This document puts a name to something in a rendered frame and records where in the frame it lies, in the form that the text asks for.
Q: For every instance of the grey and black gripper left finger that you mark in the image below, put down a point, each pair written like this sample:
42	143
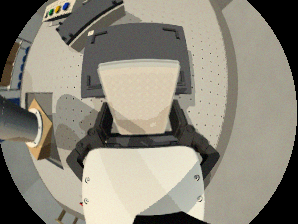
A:
101	130

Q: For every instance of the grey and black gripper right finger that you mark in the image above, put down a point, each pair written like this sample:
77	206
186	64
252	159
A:
186	135

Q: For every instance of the beige button panel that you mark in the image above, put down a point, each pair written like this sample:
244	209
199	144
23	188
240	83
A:
59	14

